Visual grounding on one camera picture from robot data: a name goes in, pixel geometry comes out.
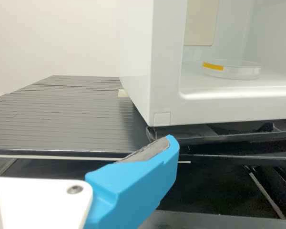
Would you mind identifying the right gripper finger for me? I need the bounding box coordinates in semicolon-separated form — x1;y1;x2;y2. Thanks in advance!
82;134;180;229

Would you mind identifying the black platform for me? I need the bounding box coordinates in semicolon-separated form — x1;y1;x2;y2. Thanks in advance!
0;75;286;167
138;209;286;229

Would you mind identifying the white incubator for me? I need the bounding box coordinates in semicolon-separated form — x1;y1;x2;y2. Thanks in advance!
120;0;286;131

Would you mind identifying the petri dish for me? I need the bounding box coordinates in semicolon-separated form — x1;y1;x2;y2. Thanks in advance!
202;59;262;81

